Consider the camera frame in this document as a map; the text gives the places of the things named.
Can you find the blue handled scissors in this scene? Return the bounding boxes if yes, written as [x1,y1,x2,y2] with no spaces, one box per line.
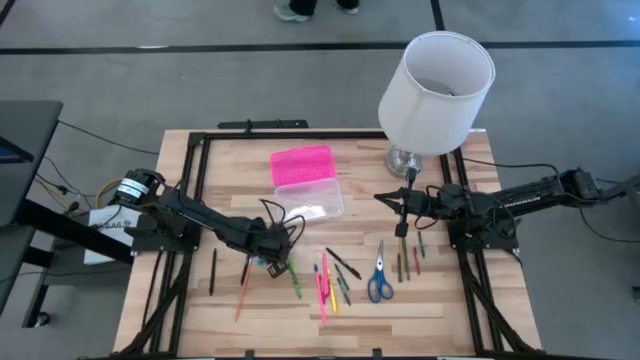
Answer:
[367,238,395,304]

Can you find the grey desk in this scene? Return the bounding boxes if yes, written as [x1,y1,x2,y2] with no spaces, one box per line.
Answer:
[0,99,136,329]

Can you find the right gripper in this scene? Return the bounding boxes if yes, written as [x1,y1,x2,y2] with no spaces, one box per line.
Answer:
[373,168,451,237]

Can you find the pink pencil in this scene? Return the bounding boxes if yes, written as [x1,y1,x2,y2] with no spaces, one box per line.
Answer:
[313,263,328,325]

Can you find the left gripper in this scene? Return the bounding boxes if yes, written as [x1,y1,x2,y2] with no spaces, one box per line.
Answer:
[238,215,294,280]

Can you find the black scale pen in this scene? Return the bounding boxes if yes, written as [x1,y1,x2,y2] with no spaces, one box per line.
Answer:
[325,246,363,281]

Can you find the slim black pen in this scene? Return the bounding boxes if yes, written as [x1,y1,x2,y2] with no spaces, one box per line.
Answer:
[208,247,218,297]

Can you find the white box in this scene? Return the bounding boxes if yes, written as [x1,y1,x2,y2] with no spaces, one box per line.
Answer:
[83,203,144,266]

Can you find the black stand leg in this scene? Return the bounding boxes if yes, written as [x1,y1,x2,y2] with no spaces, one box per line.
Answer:
[597,172,640,211]

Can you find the person's leg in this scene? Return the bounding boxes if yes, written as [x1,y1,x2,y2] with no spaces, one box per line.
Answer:
[288,0,320,16]

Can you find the pink highlighter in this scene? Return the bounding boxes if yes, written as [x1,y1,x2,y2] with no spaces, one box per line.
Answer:
[321,251,331,304]

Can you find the yellow highlighter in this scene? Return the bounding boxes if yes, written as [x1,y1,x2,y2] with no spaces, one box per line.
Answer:
[327,268,339,315]

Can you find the clear supply box pink lid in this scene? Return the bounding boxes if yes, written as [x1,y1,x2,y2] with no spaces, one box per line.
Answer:
[269,144,345,224]

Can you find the black bar device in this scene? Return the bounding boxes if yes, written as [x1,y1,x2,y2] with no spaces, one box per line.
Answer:
[217,118,310,130]

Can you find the grey pen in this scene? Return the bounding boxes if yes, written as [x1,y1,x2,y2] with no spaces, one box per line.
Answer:
[400,237,411,282]

